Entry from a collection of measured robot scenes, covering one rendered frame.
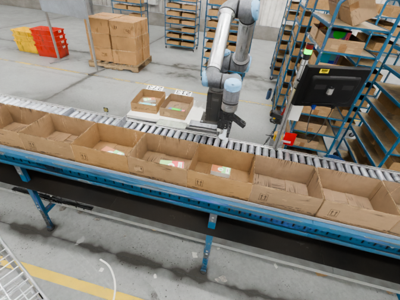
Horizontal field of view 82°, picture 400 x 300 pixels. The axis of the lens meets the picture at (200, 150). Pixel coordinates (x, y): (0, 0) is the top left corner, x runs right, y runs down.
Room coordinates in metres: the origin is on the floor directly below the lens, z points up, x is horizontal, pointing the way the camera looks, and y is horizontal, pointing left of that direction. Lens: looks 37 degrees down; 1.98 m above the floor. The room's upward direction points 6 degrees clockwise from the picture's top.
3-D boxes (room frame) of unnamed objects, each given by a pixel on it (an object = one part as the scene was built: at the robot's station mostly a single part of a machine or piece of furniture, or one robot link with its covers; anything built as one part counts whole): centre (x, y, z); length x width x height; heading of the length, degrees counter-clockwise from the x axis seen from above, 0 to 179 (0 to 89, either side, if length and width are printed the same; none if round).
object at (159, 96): (2.38, 0.63, 0.80); 0.38 x 0.28 x 0.10; 176
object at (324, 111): (2.36, -1.17, 0.99); 0.40 x 0.30 x 0.10; 167
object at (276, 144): (1.78, -0.69, 1.11); 0.12 x 0.05 x 0.88; 80
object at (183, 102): (2.32, 0.30, 0.80); 0.38 x 0.28 x 0.10; 171
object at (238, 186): (1.14, -0.16, 0.96); 0.39 x 0.29 x 0.17; 80
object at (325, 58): (2.49, -1.19, 1.41); 0.19 x 0.03 x 0.14; 79
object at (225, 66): (2.21, -0.12, 1.37); 0.17 x 0.15 x 0.18; 82
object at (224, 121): (1.21, -0.14, 1.32); 0.09 x 0.08 x 0.12; 80
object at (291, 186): (1.07, -0.54, 0.97); 0.39 x 0.29 x 0.17; 80
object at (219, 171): (1.21, -0.16, 0.90); 0.13 x 0.07 x 0.04; 81
